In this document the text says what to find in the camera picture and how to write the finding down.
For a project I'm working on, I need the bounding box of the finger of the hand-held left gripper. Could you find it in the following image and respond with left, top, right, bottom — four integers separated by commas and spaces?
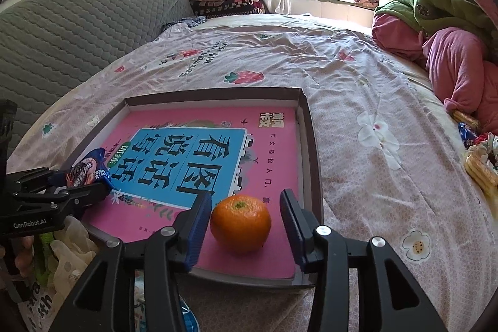
49, 182, 112, 219
46, 169, 71, 189

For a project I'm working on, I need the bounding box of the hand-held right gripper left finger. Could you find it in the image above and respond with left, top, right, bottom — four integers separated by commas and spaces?
58, 192, 213, 332

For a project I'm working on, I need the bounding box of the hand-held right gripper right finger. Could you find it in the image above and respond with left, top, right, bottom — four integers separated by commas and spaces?
279, 189, 448, 332

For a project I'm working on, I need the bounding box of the blue snack packet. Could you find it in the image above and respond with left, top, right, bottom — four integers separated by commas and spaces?
64, 148, 114, 193

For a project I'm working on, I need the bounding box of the orange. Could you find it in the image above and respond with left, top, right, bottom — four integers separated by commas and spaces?
210, 194, 272, 254

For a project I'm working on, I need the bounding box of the cream mesh drawstring bag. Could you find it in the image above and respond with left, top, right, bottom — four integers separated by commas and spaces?
50, 217, 102, 302

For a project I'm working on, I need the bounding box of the person's left hand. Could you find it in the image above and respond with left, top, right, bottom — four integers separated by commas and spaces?
0, 235, 37, 280

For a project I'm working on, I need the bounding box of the green plush item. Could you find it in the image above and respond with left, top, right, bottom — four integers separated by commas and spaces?
36, 233, 56, 287

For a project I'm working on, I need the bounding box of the pink and blue book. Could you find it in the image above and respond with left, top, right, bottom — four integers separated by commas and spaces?
83, 106, 304, 280

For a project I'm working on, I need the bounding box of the blue and white packet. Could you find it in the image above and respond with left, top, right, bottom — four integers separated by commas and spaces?
133, 270, 200, 332

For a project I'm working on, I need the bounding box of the white bag with black print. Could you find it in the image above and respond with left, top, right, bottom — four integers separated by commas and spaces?
19, 278, 59, 332

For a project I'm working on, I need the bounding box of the grey quilted headboard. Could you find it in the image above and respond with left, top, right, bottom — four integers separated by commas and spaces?
0, 0, 195, 157

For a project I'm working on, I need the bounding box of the floral bed sheet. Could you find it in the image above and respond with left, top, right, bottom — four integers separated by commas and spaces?
8, 13, 498, 332

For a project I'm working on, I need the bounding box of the yellow wafer packet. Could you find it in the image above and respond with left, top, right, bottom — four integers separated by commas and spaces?
452, 110, 482, 131
464, 145, 498, 197

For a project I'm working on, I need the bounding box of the small blue packet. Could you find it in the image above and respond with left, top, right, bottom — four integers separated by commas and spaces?
458, 122, 484, 148

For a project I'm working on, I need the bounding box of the red and white packet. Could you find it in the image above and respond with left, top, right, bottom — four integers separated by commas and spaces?
476, 133, 498, 162

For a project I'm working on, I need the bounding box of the magenta garment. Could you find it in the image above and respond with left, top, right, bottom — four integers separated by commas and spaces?
371, 13, 427, 63

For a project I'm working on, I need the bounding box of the checkered folded blanket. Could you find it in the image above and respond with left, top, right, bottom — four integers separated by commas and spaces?
195, 5, 268, 20

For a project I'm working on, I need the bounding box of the pink fleece garment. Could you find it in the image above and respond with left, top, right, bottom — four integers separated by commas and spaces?
423, 26, 498, 135

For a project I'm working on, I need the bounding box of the dark patterned folded blanket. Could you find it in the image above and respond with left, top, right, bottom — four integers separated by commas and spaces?
190, 0, 259, 11

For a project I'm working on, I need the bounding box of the green jacket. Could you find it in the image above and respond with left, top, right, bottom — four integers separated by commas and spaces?
374, 0, 497, 45

